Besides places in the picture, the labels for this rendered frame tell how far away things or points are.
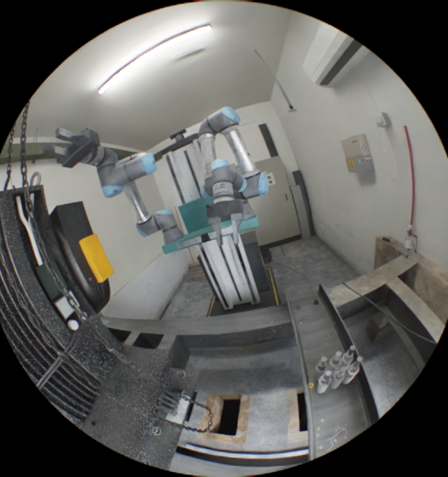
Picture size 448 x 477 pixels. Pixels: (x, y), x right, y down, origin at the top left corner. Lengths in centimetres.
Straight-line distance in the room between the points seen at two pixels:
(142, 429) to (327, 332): 72
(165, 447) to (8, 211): 90
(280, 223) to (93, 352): 298
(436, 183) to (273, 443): 173
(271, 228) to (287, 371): 238
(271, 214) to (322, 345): 252
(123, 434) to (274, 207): 305
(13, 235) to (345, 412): 109
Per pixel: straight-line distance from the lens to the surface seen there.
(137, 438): 53
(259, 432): 131
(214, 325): 93
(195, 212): 111
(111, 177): 59
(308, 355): 70
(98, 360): 68
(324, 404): 64
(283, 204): 294
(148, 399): 54
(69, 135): 48
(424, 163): 120
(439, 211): 120
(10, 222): 63
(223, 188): 57
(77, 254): 60
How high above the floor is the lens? 129
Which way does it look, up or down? 15 degrees down
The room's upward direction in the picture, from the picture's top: 20 degrees counter-clockwise
